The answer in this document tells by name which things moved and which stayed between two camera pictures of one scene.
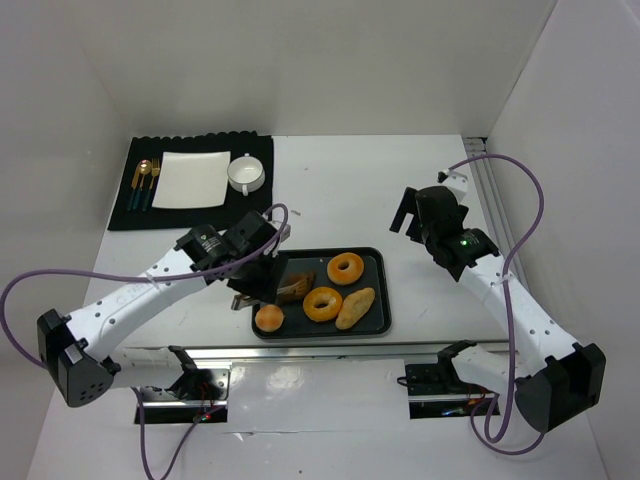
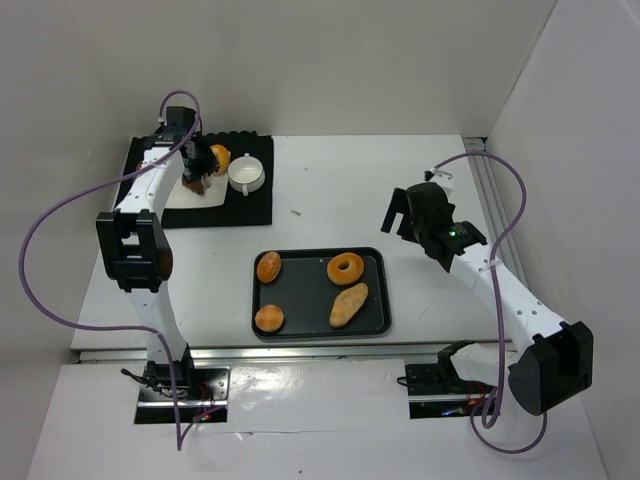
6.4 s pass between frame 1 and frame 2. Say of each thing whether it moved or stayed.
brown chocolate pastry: moved
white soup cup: stayed
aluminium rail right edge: stayed
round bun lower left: stayed
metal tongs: moved
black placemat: stayed
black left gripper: moved
